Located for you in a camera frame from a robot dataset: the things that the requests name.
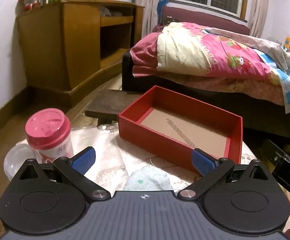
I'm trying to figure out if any pale mint fluffy cloth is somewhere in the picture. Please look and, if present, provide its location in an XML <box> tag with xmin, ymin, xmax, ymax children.
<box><xmin>122</xmin><ymin>169</ymin><xmax>172</xmax><ymax>192</ymax></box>

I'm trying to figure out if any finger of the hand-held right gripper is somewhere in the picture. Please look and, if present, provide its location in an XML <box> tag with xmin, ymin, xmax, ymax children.
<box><xmin>261</xmin><ymin>139</ymin><xmax>289</xmax><ymax>167</ymax></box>

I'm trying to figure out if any grey cloth bundle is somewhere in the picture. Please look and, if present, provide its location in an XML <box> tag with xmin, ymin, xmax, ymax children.
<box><xmin>100</xmin><ymin>6</ymin><xmax>126</xmax><ymax>18</ymax></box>

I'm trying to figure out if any dark wooden bench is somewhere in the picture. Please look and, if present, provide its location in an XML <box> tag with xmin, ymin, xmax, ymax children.
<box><xmin>84</xmin><ymin>89</ymin><xmax>145</xmax><ymax>126</ymax></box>

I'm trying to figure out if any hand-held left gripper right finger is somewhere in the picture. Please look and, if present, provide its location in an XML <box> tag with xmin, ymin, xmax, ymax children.
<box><xmin>177</xmin><ymin>148</ymin><xmax>276</xmax><ymax>202</ymax></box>

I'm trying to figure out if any blue bag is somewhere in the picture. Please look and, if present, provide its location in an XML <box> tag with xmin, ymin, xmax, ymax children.
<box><xmin>157</xmin><ymin>0</ymin><xmax>170</xmax><ymax>26</ymax></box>

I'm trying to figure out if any maroon sofa back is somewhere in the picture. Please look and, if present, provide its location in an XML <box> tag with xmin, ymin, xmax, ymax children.
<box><xmin>160</xmin><ymin>0</ymin><xmax>251</xmax><ymax>36</ymax></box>

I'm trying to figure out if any beige curtain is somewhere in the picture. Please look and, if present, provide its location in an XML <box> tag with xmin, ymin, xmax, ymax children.
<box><xmin>134</xmin><ymin>0</ymin><xmax>173</xmax><ymax>40</ymax></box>
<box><xmin>249</xmin><ymin>0</ymin><xmax>271</xmax><ymax>38</ymax></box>

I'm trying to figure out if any dark bed frame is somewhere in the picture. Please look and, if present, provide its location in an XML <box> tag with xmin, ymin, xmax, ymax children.
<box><xmin>122</xmin><ymin>50</ymin><xmax>290</xmax><ymax>140</ymax></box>

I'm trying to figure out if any wooden cabinet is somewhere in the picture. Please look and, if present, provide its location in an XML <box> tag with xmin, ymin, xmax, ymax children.
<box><xmin>16</xmin><ymin>0</ymin><xmax>145</xmax><ymax>108</ymax></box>

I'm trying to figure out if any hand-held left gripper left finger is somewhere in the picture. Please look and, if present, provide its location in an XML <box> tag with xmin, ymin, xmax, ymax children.
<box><xmin>12</xmin><ymin>147</ymin><xmax>111</xmax><ymax>201</ymax></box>

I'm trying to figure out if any pink lidded cup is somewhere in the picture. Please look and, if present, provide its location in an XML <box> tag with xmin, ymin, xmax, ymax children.
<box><xmin>25</xmin><ymin>108</ymin><xmax>75</xmax><ymax>165</ymax></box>

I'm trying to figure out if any clear glass jar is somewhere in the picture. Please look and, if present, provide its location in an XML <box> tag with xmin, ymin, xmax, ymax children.
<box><xmin>4</xmin><ymin>145</ymin><xmax>43</xmax><ymax>182</ymax></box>

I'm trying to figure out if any pale sheet with blue squares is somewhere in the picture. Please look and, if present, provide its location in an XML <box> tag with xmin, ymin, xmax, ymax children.
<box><xmin>205</xmin><ymin>27</ymin><xmax>290</xmax><ymax>114</ymax></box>

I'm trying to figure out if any red cardboard box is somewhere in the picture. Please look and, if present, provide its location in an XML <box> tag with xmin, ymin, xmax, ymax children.
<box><xmin>117</xmin><ymin>85</ymin><xmax>243</xmax><ymax>175</ymax></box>

